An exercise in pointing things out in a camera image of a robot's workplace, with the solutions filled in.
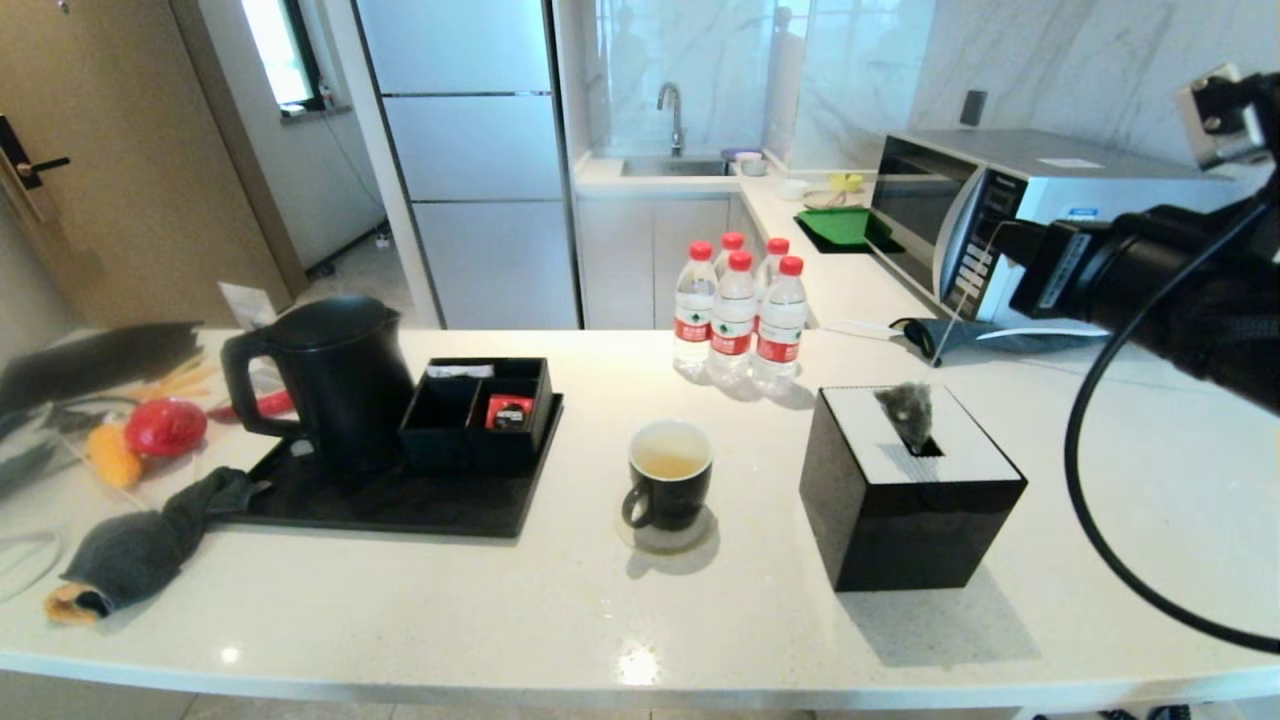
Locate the steel kitchen sink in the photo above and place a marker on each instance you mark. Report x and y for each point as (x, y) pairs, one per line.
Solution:
(675, 166)

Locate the clear water bottle red cap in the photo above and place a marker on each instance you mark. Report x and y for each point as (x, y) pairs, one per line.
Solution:
(781, 338)
(733, 246)
(693, 318)
(775, 258)
(733, 328)

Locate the black rectangular tray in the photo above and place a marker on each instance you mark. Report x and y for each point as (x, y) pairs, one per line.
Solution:
(400, 510)

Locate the window with dark frame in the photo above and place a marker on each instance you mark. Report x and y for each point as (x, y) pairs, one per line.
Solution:
(275, 50)

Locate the chrome kitchen faucet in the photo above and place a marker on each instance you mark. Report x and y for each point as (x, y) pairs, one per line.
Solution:
(672, 110)

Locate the red sachet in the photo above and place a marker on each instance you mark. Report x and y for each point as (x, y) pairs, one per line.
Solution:
(508, 412)

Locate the white plate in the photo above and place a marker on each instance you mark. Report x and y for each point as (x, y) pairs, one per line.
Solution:
(825, 199)

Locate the white sink cabinet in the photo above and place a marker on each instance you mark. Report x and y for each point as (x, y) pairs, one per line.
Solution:
(650, 260)

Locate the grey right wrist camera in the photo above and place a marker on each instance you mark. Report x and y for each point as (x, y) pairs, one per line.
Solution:
(1220, 115)

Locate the black compartment organizer box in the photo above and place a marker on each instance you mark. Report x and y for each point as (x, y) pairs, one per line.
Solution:
(445, 405)

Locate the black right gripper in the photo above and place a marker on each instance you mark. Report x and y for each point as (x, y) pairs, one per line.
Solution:
(1065, 275)

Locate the white paper leaflet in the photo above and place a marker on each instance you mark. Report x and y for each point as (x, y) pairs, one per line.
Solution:
(243, 303)

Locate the silver microwave oven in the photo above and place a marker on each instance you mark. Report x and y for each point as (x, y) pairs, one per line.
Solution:
(1000, 160)

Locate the white sachet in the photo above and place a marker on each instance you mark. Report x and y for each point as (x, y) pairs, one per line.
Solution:
(460, 371)

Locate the black tissue box white lid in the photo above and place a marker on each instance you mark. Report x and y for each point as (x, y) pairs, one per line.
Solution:
(905, 530)

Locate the dark grey cloth sleeve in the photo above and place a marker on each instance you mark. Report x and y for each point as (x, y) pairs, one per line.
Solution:
(140, 550)

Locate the orange stick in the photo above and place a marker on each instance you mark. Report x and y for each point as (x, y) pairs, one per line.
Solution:
(180, 380)

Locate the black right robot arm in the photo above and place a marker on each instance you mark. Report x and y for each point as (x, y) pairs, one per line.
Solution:
(1200, 300)

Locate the black electric kettle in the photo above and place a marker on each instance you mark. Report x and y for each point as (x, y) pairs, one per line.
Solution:
(340, 390)

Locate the grey wall socket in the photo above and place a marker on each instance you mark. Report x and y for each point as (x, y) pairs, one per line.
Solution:
(975, 106)

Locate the brown wooden door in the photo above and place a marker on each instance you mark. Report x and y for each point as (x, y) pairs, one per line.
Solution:
(120, 150)

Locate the white bowl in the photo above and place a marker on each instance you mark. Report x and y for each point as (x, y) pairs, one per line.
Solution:
(793, 187)

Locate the yellow kitchen item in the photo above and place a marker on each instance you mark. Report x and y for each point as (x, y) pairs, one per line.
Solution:
(846, 180)

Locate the red round toy fruit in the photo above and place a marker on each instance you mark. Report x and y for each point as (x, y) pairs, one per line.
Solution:
(165, 427)

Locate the black mug white inside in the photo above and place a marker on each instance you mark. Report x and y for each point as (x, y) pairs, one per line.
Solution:
(668, 495)

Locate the green cutting board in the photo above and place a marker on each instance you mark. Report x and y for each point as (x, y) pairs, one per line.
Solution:
(840, 224)

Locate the dark tea bag with tag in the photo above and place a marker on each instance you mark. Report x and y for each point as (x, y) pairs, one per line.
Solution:
(908, 408)

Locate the silver three-door fridge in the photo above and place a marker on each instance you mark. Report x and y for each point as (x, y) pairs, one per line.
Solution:
(470, 150)

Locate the orange toy fruit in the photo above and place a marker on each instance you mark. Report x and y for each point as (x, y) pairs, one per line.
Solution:
(110, 455)

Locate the round translucent coaster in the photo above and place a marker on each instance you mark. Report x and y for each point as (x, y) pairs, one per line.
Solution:
(690, 543)

